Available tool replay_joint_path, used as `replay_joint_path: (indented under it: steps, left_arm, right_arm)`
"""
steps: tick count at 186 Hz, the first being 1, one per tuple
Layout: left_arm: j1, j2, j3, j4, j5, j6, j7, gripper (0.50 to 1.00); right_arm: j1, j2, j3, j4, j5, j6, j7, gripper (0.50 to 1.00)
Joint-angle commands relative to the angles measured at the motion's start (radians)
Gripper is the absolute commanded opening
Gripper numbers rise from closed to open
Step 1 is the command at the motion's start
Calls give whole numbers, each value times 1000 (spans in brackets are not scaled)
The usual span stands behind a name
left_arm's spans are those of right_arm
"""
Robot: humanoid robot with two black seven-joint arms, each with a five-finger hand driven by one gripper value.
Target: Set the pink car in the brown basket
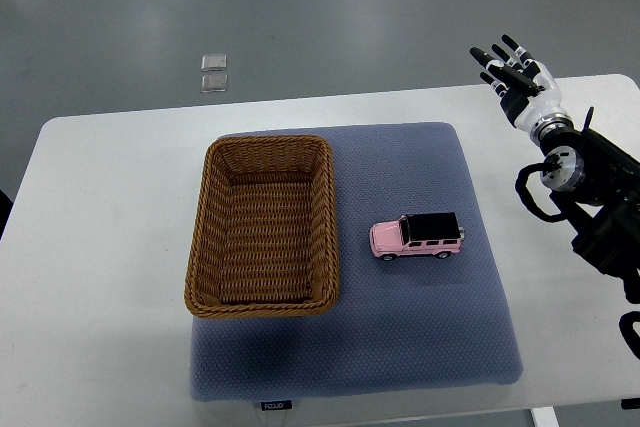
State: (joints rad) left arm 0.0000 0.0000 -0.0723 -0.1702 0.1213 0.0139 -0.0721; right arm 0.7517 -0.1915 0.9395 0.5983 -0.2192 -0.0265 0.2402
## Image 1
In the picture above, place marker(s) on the brown wicker basket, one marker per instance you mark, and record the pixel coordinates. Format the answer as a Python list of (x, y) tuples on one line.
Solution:
[(265, 240)]

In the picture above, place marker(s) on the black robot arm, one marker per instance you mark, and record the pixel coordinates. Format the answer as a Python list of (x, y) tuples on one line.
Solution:
[(588, 181)]

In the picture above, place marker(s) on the lower metal floor plate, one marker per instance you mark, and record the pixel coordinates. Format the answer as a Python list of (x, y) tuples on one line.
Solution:
[(214, 83)]

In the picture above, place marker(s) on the upper metal floor plate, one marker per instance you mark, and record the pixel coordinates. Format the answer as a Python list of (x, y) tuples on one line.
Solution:
[(214, 62)]

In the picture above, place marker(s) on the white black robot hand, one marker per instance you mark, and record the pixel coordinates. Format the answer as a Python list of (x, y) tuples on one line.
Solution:
[(528, 93)]

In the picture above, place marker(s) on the white table leg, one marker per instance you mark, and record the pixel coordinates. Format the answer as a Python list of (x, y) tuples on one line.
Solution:
[(544, 417)]

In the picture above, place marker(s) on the blue grey cushion mat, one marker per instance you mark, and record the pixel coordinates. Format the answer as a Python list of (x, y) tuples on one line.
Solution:
[(411, 323)]

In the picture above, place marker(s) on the metal floor plate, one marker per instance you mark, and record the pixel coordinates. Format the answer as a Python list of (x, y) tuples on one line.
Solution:
[(214, 62), (214, 83)]

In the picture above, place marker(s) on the pink toy car black roof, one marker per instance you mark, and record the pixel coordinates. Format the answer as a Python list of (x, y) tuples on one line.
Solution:
[(436, 235)]

